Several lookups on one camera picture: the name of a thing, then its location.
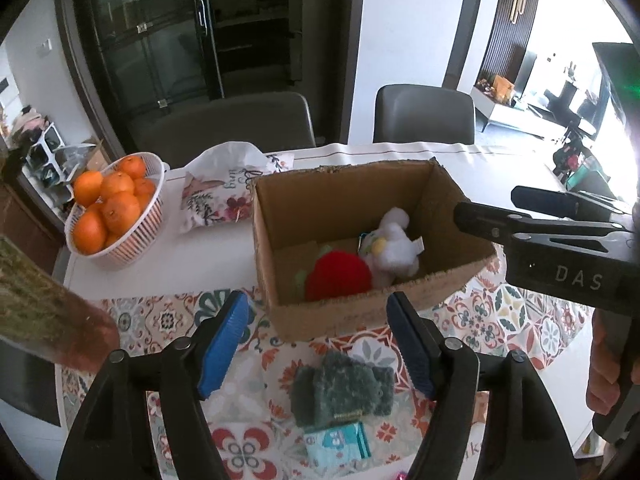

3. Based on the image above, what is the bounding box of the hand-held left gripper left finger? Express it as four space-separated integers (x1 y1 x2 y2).
55 290 252 480

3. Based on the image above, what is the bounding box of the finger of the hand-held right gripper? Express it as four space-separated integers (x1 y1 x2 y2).
454 201 636 242
511 186 632 217

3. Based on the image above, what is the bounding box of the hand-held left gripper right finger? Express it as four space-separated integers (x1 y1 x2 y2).
386 291 588 480

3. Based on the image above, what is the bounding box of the dark green fuzzy cloth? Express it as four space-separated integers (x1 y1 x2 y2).
290 352 396 428

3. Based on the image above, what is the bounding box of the brown cardboard box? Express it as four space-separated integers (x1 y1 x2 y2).
250 157 501 343

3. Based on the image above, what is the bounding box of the teal small packet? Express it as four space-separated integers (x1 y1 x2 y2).
303 421 372 471

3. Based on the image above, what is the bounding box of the person's right hand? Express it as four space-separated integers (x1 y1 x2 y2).
586 305 625 417

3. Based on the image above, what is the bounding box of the patterned printed tablecloth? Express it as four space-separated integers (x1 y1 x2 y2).
62 141 596 480

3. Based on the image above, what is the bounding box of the white plush duck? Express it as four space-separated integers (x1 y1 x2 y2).
360 206 426 286

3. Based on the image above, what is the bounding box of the red knitted plush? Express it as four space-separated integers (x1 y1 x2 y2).
294 242 373 303

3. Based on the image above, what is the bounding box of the white tv stand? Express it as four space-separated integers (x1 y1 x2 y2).
470 85 566 138

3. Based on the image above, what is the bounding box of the orange bag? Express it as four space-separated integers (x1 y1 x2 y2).
492 75 514 103

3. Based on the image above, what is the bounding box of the grey dining chair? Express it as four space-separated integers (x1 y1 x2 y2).
372 84 476 146
127 92 317 168

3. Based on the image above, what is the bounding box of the white slatted basket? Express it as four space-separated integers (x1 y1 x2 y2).
64 151 171 266

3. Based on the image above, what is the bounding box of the floral printed plastic bag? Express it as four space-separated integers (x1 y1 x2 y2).
179 141 295 235

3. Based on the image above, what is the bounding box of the pile of oranges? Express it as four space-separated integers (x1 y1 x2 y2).
71 156 158 256

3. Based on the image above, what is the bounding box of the brown dried plant bundle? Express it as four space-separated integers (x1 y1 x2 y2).
0 235 121 373

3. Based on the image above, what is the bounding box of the white shoe rack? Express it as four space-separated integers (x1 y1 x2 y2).
22 125 66 186

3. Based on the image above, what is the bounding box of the pile of clothes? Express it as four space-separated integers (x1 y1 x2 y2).
10 107 51 136

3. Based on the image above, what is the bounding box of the black glass cabinet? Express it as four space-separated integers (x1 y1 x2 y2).
55 0 353 161

